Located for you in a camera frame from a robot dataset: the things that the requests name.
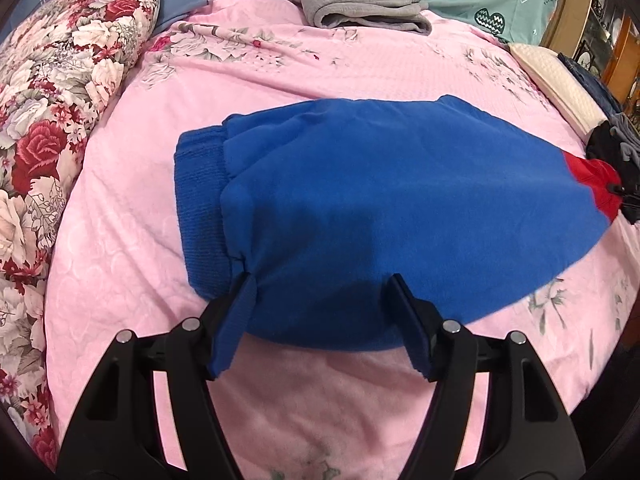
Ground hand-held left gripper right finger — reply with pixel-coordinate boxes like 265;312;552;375
381;273;587;480

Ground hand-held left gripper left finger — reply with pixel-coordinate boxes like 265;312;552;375
56;273;260;480

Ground blue and red sweatshirt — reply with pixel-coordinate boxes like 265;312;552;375
173;94;624;353

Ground grey folded pants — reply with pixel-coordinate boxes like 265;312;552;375
283;0;433;37

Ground pink floral bed sheet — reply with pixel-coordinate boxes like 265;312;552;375
44;0;632;480

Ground black cloth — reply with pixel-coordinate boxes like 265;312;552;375
586;121;640;226

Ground red floral quilt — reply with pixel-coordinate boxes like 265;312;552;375
0;0;161;471

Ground cream pillow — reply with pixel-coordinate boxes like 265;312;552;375
508;43;610;140

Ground grey cloth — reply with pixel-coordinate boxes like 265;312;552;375
608;112;640;162

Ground dark blue folded cloth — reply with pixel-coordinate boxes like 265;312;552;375
556;53;624;117

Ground wooden cabinet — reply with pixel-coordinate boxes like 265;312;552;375
539;0;640;111

